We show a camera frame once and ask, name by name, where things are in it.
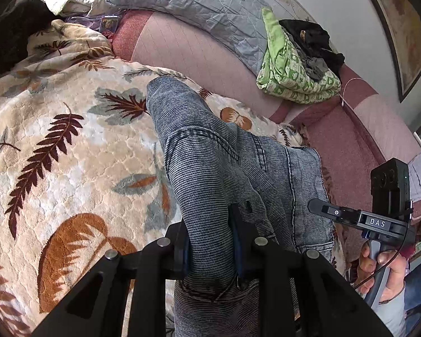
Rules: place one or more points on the purple printed packet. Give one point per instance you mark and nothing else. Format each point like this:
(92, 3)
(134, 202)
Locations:
(108, 24)

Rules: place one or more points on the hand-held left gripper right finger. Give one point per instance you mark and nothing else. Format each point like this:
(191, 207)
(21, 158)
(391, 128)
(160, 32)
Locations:
(236, 249)

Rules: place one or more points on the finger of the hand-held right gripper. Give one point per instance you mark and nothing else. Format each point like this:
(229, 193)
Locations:
(333, 212)

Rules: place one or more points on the grey quilted blanket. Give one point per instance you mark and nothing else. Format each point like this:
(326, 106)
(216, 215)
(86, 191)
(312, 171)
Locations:
(203, 3)

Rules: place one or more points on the dark cloth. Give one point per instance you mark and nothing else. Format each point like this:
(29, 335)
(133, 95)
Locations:
(10, 35)

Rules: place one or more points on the blue striped denim pants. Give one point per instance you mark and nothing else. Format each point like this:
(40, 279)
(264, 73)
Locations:
(203, 154)

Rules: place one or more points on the grey garment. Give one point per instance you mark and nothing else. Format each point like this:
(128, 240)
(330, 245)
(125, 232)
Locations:
(315, 68)

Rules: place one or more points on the person's right forearm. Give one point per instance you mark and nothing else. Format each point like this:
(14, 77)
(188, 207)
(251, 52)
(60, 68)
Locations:
(394, 317)

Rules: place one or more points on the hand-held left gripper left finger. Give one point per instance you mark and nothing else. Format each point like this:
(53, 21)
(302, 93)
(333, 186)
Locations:
(184, 259)

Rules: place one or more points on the pink sofa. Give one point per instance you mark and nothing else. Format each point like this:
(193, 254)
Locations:
(196, 56)

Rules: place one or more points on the person's leg in jeans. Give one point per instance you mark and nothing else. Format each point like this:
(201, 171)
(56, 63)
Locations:
(419, 288)

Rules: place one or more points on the green patterned cloth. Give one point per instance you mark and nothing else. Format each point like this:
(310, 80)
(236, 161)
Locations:
(284, 77)

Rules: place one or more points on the person's right hand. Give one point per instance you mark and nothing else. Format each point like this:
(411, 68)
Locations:
(394, 277)

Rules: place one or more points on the framed wall picture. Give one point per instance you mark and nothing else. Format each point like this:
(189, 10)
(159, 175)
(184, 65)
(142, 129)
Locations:
(400, 24)

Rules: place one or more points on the leaf print fleece blanket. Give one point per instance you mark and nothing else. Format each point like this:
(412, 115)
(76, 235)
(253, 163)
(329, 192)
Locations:
(73, 147)

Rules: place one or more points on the black garment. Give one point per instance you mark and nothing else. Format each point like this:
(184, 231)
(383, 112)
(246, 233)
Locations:
(312, 38)

